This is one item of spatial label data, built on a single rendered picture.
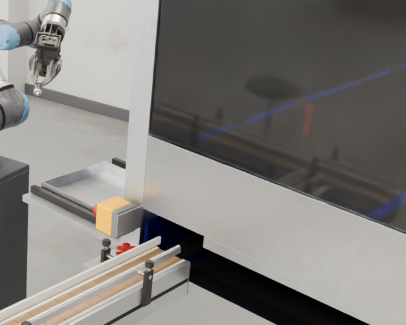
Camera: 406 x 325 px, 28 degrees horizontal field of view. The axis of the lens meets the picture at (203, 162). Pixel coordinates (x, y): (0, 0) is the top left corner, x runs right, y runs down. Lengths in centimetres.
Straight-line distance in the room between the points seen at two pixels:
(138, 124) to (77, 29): 378
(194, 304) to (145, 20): 70
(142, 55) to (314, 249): 60
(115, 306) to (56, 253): 210
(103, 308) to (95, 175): 83
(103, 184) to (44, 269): 135
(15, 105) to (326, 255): 141
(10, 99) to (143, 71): 96
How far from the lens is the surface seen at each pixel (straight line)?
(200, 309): 201
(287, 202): 175
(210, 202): 188
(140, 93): 194
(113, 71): 562
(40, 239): 402
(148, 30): 189
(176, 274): 194
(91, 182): 248
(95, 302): 180
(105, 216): 199
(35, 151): 504
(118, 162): 260
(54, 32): 245
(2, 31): 252
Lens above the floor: 189
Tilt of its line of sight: 22 degrees down
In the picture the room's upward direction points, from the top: 6 degrees clockwise
